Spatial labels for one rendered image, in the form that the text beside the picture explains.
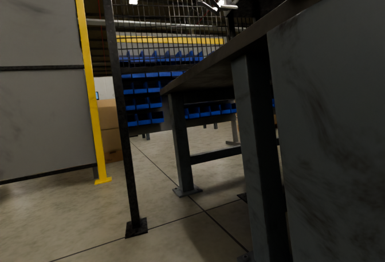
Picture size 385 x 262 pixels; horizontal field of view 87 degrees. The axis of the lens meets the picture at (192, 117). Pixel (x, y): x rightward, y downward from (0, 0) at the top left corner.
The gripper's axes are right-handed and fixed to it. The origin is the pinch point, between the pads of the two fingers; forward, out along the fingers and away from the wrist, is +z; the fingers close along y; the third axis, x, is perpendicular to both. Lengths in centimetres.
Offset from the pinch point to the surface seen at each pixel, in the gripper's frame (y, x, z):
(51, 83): 83, -52, -136
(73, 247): 93, 63, -59
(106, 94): 339, -432, -294
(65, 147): 126, -21, -121
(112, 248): 88, 63, -41
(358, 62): 2, 66, 9
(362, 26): -2, 64, 8
